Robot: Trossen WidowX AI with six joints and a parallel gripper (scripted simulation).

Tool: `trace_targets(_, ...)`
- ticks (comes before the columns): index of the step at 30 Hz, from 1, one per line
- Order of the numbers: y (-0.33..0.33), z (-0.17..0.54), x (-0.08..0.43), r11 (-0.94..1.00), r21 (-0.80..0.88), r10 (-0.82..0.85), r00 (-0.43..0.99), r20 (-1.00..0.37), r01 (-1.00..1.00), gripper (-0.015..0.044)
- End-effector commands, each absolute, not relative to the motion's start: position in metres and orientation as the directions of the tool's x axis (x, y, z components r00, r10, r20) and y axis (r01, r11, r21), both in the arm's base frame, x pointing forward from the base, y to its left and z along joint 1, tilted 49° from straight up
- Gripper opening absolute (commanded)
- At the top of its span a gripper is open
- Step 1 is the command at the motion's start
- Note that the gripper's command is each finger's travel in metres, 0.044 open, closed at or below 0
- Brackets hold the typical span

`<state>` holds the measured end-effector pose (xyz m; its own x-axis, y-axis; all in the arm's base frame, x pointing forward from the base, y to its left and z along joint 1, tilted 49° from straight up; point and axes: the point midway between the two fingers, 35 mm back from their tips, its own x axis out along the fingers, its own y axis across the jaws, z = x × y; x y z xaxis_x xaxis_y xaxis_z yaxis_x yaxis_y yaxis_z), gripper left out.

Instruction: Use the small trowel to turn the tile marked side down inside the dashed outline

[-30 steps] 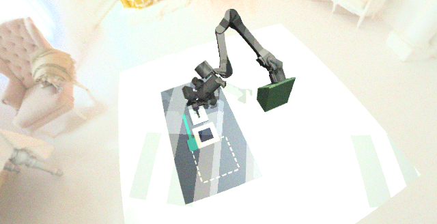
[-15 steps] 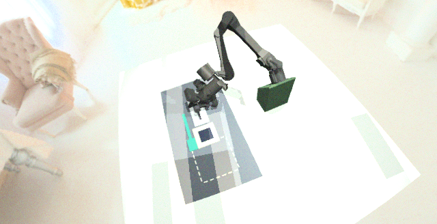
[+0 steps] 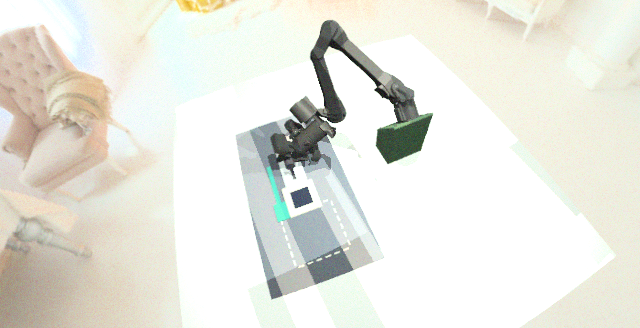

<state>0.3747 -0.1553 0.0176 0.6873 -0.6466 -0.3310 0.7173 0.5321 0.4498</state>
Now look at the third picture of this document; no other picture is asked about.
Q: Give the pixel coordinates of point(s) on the white square tile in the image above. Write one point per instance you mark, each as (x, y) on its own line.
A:
(301, 198)

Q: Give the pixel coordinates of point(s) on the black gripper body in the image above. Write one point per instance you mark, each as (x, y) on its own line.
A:
(300, 144)

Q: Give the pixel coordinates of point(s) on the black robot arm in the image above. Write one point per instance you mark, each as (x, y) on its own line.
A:
(387, 85)

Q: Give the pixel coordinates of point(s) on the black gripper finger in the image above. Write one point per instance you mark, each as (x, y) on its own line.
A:
(281, 158)
(297, 157)

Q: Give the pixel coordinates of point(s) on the grey striped mat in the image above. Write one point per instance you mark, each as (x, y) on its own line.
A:
(312, 235)

